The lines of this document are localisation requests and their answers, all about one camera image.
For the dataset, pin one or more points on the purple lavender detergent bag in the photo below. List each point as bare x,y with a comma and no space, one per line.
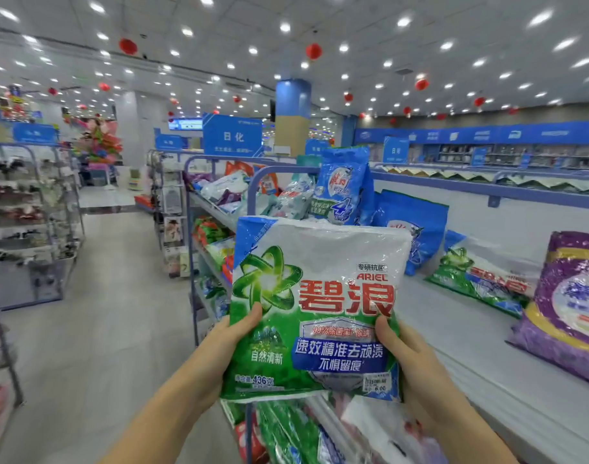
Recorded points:
565,314

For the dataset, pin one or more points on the blue beige column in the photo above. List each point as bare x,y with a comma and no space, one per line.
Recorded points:
292,101

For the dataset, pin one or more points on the blue aisle sign board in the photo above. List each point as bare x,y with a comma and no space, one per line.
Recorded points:
231,135

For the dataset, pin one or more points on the rows of small red lanterns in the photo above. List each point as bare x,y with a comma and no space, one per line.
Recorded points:
128,46

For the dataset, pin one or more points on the grey metal shelf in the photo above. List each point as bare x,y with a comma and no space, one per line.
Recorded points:
468,352

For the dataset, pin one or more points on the person's left hand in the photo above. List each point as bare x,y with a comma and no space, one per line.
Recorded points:
217,367

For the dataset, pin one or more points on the small blue hanging sign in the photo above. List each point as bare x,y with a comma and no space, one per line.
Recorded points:
395,151
35,134
170,142

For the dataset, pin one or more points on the blue wall sign band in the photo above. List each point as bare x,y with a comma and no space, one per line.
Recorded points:
488,133

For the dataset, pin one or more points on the person's right hand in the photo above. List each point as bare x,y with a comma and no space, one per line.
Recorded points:
420,377

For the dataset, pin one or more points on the rows of round ceiling lights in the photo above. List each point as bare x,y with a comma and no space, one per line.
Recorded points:
207,0

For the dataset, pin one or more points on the row of green boxes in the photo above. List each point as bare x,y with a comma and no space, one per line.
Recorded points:
526,178

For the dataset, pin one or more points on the white goods display stand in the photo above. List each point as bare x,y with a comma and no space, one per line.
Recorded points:
170,203

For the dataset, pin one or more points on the large blue hanging sign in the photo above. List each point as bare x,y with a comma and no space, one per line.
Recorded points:
317,148

